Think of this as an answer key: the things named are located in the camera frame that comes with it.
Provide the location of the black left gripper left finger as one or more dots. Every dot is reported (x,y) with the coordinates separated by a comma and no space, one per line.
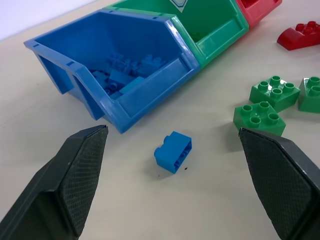
(62,185)

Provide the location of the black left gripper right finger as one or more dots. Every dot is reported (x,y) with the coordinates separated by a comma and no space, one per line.
(282,185)

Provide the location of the green four-stud building brick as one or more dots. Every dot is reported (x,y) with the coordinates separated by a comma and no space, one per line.
(275,93)
(258,120)
(310,95)

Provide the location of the blue two-stud building brick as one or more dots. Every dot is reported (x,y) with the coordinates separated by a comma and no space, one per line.
(173,155)

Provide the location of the blue plastic storage bin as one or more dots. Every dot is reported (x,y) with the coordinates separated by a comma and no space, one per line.
(140,82)

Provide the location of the red curved building brick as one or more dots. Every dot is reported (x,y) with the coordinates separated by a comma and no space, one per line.
(300,36)

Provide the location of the green plastic storage bin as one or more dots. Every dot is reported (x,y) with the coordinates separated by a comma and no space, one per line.
(212,37)

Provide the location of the red plastic storage bin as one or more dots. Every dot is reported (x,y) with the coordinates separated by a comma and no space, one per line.
(257,11)

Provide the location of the white label sticker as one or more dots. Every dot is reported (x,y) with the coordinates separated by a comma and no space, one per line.
(179,5)

